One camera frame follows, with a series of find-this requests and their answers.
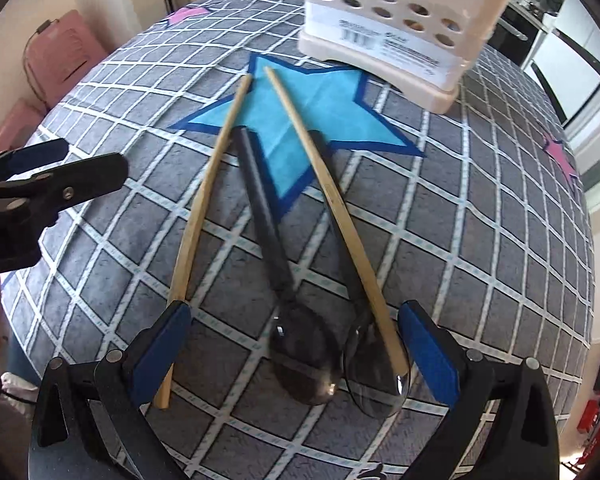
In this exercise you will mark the red packaging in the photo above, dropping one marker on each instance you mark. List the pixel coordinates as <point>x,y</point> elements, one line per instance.
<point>596,410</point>

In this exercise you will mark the black built-in oven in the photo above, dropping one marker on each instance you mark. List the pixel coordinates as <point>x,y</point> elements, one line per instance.
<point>511,25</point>

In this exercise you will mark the black plastic spoon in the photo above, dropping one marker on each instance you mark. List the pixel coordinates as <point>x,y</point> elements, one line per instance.
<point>265,220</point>
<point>375,385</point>

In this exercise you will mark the grey checked star tablecloth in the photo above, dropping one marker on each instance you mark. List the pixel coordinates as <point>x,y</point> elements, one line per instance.
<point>130,110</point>

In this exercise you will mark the large pink plastic stool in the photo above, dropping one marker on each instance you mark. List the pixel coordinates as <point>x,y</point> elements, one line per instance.
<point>65,45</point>

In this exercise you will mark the white refrigerator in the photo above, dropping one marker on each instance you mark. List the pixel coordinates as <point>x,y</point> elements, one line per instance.
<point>575,45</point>

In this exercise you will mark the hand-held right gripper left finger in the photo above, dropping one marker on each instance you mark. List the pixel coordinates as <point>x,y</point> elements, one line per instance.
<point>165,350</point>

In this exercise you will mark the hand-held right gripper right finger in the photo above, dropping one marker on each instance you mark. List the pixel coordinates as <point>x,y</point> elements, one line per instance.
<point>430,355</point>

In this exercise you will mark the small pink plastic stool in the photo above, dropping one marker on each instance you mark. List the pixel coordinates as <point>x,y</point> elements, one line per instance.
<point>15,122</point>

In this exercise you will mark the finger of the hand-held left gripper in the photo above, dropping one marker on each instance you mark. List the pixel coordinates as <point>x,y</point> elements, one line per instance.
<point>30,156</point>
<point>85,175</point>

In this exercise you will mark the beige plastic utensil holder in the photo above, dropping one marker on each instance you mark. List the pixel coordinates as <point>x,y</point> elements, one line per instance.
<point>405,35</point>

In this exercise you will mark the plain bamboo chopstick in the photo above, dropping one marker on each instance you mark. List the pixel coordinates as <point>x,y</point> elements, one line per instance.
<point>205,200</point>
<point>330,190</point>

